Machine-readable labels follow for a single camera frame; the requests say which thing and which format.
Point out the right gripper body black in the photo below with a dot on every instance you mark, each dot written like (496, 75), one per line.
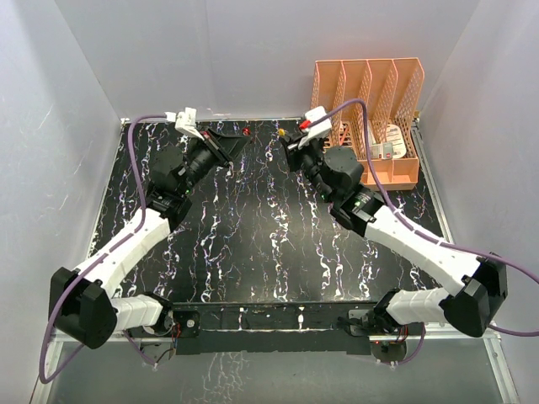
(309, 159)

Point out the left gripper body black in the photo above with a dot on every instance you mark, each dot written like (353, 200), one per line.
(206, 155)

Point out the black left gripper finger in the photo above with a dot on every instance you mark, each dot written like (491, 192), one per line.
(217, 135)
(232, 146)

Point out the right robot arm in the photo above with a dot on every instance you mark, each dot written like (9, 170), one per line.
(470, 289)

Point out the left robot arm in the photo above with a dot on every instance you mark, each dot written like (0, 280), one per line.
(83, 300)

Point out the orange pen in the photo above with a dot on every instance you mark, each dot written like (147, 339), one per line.
(343, 134)

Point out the small white red box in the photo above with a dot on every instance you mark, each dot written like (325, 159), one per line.
(386, 150)

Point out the white card packet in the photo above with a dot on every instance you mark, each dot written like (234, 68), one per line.
(393, 135)

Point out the orange plastic file organizer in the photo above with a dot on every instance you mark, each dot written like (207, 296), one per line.
(391, 89)

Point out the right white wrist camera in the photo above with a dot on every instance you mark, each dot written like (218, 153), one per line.
(317, 125)

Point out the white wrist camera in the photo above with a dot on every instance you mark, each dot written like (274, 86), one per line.
(184, 122)
(317, 125)

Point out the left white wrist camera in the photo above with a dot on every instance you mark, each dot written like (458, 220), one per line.
(184, 122)

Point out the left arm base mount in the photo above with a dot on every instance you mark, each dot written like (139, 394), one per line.
(163, 336)

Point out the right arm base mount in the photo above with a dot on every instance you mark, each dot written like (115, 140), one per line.
(365, 323)

